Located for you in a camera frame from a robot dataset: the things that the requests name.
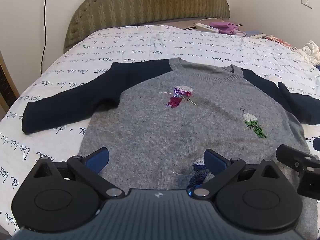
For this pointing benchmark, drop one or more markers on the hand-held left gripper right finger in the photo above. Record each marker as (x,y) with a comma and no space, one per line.
(214,162)

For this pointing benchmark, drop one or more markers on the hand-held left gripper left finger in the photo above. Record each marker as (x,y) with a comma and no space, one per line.
(98,159)

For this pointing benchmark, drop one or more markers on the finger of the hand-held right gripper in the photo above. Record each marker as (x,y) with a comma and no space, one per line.
(291,155)

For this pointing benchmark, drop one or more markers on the grey navy sequin sweater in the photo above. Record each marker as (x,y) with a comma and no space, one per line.
(180,120)

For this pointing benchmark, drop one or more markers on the white script printed blanket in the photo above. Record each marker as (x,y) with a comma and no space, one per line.
(65,62)

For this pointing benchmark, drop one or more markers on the white quilted cloth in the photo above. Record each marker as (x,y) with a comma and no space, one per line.
(311,51)

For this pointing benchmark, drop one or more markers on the red floral cloth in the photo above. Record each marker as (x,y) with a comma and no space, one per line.
(280,42)

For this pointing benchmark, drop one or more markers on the wooden furniture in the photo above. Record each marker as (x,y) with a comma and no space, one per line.
(6,85)

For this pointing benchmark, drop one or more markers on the blue striped cloth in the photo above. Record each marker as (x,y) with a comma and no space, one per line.
(256,35)

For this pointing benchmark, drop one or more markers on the purple cloth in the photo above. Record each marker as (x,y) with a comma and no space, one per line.
(226,28)

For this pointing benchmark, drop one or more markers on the white power strip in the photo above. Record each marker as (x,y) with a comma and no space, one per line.
(206,27)

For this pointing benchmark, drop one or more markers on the brown bed sheet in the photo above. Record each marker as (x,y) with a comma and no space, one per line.
(185,24)

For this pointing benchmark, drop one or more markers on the olive upholstered headboard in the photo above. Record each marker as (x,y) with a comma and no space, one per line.
(140,5)

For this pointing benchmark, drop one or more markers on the white wall switch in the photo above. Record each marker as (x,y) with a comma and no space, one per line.
(306,3)

